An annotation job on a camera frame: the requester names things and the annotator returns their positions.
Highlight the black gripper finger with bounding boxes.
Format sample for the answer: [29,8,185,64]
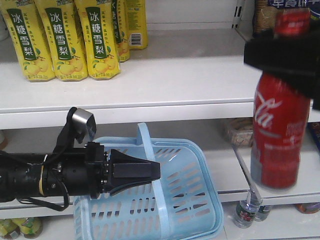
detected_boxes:
[109,180,150,196]
[243,29,320,110]
[109,149,161,187]

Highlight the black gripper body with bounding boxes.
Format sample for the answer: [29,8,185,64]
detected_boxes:
[41,142,112,199]

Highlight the red coca-cola aluminium bottle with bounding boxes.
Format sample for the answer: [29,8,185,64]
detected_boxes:
[249,7,312,190]

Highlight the light blue plastic basket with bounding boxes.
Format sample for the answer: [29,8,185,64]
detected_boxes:
[73,123,224,240]

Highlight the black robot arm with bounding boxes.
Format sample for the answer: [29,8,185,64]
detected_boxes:
[0,142,161,206]

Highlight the biscuit package brown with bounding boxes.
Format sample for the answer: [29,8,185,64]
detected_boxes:
[252,0,278,38]

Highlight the wrapped bread loaf package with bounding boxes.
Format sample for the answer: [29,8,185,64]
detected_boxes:
[223,117,253,148]

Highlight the white store shelving unit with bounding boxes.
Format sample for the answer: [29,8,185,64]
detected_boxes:
[0,0,320,240]

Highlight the clear water bottle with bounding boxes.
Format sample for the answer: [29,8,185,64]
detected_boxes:
[233,190,261,229]

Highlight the yellow pear drink bottle right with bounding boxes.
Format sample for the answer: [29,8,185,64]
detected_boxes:
[74,0,121,80]

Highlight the yellow pear drink bottle middle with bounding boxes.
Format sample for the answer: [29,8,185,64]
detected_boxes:
[35,0,88,82]

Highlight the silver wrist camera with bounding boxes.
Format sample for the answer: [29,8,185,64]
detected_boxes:
[71,108,97,144]

